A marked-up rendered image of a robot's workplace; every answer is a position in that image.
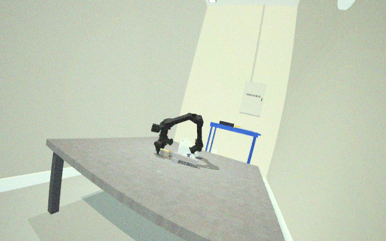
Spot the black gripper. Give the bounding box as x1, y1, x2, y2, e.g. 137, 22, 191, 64
154, 133, 167, 154

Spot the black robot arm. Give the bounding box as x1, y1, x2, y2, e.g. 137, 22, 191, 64
151, 113, 204, 153

